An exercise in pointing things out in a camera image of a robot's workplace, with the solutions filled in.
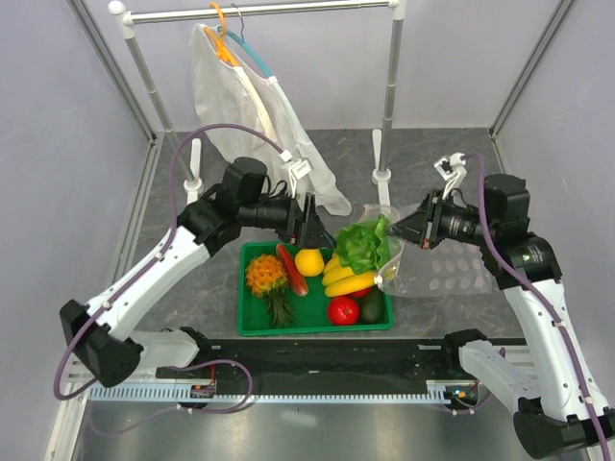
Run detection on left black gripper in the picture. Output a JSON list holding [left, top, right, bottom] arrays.
[[239, 185, 336, 249]]

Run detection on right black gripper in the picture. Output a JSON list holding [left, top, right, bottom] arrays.
[[385, 188, 497, 249]]

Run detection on green plastic lettuce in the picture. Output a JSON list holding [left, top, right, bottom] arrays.
[[334, 213, 403, 275]]

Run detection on clear dotted zip top bag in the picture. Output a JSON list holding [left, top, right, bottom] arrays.
[[360, 203, 499, 299]]

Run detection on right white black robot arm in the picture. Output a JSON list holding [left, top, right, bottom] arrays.
[[388, 174, 614, 460]]

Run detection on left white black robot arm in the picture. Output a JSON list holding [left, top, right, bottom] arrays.
[[60, 158, 333, 387]]

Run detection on yellow lemon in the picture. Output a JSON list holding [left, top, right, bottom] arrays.
[[294, 249, 325, 278]]

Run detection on red watermelon slice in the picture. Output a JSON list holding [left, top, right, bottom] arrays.
[[276, 243, 308, 297]]

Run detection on yellow banana bunch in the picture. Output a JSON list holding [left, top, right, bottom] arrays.
[[322, 255, 376, 298]]

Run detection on orange plastic pineapple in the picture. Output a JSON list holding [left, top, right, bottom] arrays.
[[245, 255, 294, 328]]

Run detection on red fruit under bananas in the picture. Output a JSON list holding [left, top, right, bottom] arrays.
[[349, 286, 373, 299]]

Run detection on red tomato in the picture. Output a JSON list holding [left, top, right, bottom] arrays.
[[328, 296, 360, 326]]

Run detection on dark green avocado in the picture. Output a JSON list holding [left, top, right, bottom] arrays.
[[359, 289, 384, 325]]

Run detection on silver white clothes rack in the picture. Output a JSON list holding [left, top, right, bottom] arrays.
[[108, 1, 407, 206]]

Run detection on white garment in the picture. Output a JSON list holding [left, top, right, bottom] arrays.
[[189, 24, 352, 216]]

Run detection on orange clothes hanger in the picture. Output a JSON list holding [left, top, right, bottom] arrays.
[[203, 2, 239, 67]]

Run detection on teal clothes hanger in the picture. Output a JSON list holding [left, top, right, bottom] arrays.
[[225, 3, 275, 78]]

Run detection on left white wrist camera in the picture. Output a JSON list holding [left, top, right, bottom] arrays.
[[279, 150, 312, 197]]

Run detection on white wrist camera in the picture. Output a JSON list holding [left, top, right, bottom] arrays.
[[433, 153, 467, 200], [279, 150, 312, 197]]

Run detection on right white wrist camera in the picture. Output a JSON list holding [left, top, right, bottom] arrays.
[[433, 153, 467, 200]]

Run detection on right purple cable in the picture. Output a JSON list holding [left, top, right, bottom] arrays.
[[451, 152, 604, 461]]

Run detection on purple cable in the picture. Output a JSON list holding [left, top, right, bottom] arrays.
[[451, 152, 604, 461], [52, 123, 292, 400]]

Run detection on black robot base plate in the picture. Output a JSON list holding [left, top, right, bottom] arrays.
[[155, 337, 499, 398]]

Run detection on white slotted cable duct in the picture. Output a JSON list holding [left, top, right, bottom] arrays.
[[88, 381, 453, 405]]

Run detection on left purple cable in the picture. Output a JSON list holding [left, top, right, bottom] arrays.
[[52, 123, 292, 400]]

